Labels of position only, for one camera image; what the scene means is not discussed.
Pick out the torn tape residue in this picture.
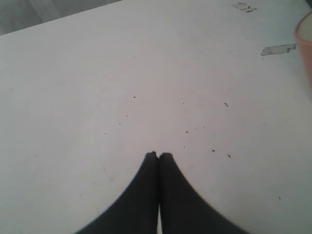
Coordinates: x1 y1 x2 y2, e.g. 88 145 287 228
232 2 257 13

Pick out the clear tape piece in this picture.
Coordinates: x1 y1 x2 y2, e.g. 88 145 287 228
261 43 297 56

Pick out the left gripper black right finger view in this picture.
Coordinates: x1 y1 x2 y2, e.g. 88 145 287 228
158 153 246 234

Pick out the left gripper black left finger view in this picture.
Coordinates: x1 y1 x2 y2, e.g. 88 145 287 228
78 152 159 234

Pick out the terracotta ceramic mug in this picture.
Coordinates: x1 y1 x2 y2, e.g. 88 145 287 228
294 11 312 93

